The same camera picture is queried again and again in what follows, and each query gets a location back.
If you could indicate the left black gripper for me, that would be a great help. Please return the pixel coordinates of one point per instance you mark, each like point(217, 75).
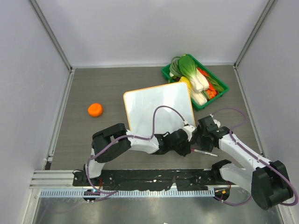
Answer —
point(186, 149)

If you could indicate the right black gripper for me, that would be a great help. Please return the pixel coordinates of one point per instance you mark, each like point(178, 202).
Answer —
point(208, 147)

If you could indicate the white marker pen body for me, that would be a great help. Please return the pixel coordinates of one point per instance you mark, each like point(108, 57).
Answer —
point(206, 153)

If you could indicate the orange framed whiteboard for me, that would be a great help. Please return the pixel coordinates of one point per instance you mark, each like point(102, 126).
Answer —
point(169, 103)

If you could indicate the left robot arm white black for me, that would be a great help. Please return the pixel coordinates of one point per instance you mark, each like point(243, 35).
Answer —
point(111, 142)

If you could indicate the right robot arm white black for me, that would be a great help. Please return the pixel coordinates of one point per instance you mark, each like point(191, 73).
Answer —
point(267, 181)

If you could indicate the red orange toy pepper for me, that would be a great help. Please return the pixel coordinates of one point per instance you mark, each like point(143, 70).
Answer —
point(214, 87)

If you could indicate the toy bok choy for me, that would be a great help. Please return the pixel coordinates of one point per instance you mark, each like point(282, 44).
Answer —
point(188, 68)

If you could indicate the yellow toy vegetable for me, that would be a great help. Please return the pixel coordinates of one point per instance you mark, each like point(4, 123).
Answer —
point(185, 80)

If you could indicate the grey green coiled toy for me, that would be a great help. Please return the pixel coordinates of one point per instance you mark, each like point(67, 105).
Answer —
point(174, 67)

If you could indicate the green plastic basket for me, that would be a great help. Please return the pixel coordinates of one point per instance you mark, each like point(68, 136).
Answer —
point(166, 74)

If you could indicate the orange toy fruit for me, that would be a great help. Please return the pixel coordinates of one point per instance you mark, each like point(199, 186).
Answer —
point(95, 110)

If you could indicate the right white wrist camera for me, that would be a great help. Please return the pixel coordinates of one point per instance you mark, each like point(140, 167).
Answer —
point(216, 122)

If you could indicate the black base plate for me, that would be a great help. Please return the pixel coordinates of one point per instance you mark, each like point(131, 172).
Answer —
point(157, 179)

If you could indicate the slotted grey cable duct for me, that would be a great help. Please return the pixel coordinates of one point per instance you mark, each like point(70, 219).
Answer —
point(81, 192)

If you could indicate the right aluminium frame post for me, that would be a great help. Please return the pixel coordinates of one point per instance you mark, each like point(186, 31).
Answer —
point(257, 27)

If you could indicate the aluminium frame post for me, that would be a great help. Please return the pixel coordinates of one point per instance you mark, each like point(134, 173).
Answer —
point(257, 27)
point(41, 17)

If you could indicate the left aluminium frame post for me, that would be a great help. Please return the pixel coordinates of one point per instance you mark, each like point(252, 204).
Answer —
point(41, 17)

